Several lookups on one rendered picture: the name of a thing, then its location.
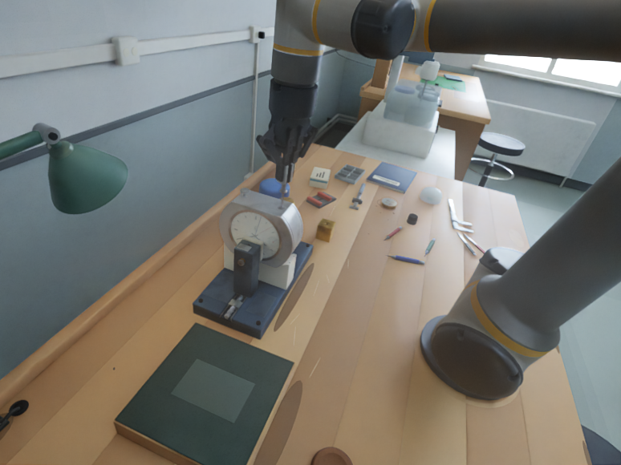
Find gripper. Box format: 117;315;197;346
255;77;319;182

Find blue round stylus stand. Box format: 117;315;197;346
258;177;291;200

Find white case holder jaw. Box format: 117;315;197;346
222;246;298;291

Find blue case holder base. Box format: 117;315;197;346
192;241;315;340

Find red and grey block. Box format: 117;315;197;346
305;191;338;210

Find grey compartment tray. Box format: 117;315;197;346
333;164;367;185

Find blue booklet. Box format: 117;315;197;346
366;161;418;195

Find white cleaning machine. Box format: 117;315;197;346
360;55;443;160

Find dark grey clamp jaw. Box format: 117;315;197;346
233;241;263;298

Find white cabinet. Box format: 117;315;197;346
334;110;457;181

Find green desk mat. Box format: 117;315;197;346
432;72;467;94

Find white tweezers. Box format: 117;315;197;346
446;197;473;230

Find wooden desk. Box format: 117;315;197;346
358;58;493;181

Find silver tweezers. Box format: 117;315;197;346
456;228;487;257

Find green desk lamp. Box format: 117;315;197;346
0;122;129;216

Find black round stool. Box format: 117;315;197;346
468;131;527;188

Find white radiator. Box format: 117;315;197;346
484;99;598;188

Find dark green work mat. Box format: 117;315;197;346
114;322;295;465

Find window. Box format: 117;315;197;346
483;52;621;89

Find brown round disc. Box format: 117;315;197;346
310;446;354;465

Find dark blue chair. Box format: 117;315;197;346
581;424;621;465

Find white vertical wall pipe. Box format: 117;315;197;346
248;26;259;180

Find silver clamp screw handle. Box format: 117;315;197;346
222;293;246;321

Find white wall cable trunking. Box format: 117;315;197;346
0;26;276;82

